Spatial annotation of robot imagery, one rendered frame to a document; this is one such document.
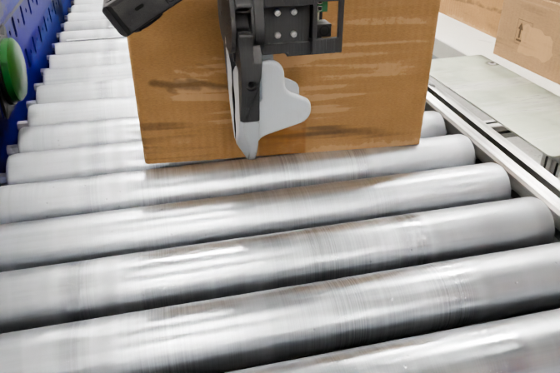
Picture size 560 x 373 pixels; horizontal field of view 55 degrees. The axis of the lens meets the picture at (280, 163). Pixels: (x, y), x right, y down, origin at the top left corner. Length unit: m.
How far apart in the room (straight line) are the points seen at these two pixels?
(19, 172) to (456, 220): 0.42
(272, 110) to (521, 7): 0.52
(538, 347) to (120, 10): 0.35
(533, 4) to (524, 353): 0.56
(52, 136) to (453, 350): 0.47
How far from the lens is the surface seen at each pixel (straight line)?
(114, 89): 0.76
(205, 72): 0.51
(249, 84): 0.39
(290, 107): 0.42
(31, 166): 0.60
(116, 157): 0.59
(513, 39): 0.88
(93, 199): 0.53
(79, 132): 0.65
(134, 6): 0.39
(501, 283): 0.44
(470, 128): 0.66
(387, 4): 0.52
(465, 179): 0.55
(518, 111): 0.71
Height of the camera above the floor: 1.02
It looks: 30 degrees down
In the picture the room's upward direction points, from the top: straight up
